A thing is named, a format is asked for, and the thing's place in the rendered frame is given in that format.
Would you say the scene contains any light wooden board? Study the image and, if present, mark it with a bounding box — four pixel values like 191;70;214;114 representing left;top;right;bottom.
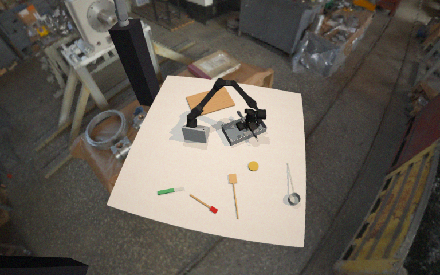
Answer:
186;87;235;116

